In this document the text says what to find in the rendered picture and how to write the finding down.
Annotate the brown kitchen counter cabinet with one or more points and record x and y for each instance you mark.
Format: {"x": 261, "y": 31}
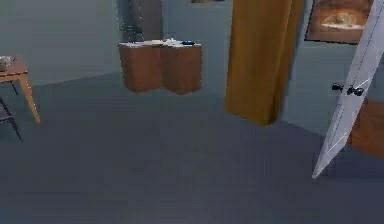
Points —
{"x": 160, "y": 66}

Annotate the blue kitchen utensil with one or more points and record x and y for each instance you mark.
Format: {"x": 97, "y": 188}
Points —
{"x": 188, "y": 42}

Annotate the tall ochre wooden cupboard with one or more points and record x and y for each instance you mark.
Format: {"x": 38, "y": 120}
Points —
{"x": 260, "y": 60}

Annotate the grey fridge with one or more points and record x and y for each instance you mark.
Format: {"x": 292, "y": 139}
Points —
{"x": 141, "y": 18}

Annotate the white room door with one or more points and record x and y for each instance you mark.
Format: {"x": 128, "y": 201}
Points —
{"x": 353, "y": 90}

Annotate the brown wooden cabinet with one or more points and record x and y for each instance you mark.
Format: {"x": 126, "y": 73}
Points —
{"x": 368, "y": 128}

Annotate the light wooden table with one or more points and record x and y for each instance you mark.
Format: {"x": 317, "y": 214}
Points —
{"x": 18, "y": 75}

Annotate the black chair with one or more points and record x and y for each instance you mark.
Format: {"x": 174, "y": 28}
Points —
{"x": 8, "y": 118}

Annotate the grey object on table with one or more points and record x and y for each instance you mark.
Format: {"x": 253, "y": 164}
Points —
{"x": 4, "y": 63}

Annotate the small framed wall picture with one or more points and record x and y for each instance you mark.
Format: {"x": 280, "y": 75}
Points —
{"x": 206, "y": 1}

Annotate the brown framed wall picture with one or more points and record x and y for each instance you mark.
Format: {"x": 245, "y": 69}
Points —
{"x": 336, "y": 20}

